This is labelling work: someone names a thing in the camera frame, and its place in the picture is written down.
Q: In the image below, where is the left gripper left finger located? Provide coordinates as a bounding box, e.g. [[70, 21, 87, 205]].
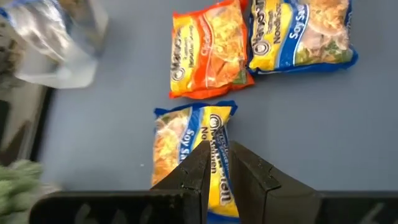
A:
[[29, 140, 212, 224]]

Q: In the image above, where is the clear plastic container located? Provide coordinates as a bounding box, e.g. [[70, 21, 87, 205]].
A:
[[0, 0, 109, 90]]

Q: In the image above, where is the orange chicken ramen pack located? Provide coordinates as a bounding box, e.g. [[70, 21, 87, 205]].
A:
[[169, 0, 255, 100]]

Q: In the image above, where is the black table frame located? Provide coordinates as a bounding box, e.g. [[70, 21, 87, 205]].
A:
[[29, 86, 56, 162]]

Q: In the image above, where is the green potted plant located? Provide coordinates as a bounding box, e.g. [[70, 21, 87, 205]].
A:
[[0, 159, 62, 224]]

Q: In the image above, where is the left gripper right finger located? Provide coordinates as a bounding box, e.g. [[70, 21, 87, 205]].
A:
[[229, 140, 398, 224]]

